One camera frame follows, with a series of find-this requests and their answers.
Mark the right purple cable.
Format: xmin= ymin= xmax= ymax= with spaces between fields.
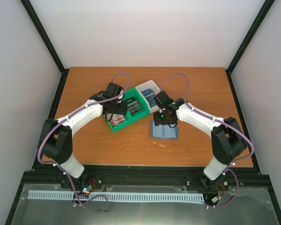
xmin=159 ymin=73 xmax=255 ymax=209

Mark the small electronics board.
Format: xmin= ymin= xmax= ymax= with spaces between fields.
xmin=80 ymin=183 xmax=96 ymax=195

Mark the red white card stack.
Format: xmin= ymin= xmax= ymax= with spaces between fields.
xmin=107 ymin=114 xmax=126 ymax=127

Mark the black frame post right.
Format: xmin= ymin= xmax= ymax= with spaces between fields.
xmin=226 ymin=0 xmax=275 ymax=75

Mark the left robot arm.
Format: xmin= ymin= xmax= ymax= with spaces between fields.
xmin=37 ymin=92 xmax=127 ymax=189

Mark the black frame post left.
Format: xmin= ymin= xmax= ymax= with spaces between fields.
xmin=20 ymin=0 xmax=68 ymax=73

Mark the teal card holder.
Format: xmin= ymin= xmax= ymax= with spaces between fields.
xmin=150 ymin=120 xmax=179 ymax=140

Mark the black frame post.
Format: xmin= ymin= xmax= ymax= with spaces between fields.
xmin=226 ymin=0 xmax=275 ymax=75
xmin=20 ymin=0 xmax=68 ymax=73

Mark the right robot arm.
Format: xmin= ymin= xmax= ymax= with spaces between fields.
xmin=154 ymin=97 xmax=254 ymax=183

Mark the white bin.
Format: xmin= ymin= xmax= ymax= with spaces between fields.
xmin=135 ymin=80 xmax=160 ymax=113

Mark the blue card stack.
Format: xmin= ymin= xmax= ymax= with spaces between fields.
xmin=141 ymin=89 xmax=156 ymax=108

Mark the black card stack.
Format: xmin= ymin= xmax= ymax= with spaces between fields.
xmin=126 ymin=97 xmax=142 ymax=115

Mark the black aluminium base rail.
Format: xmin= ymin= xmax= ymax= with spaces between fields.
xmin=6 ymin=164 xmax=281 ymax=225

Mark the light blue cable duct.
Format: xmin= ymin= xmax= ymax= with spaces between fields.
xmin=27 ymin=190 xmax=204 ymax=204

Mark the metal base plate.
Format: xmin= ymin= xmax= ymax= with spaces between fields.
xmin=12 ymin=185 xmax=279 ymax=225

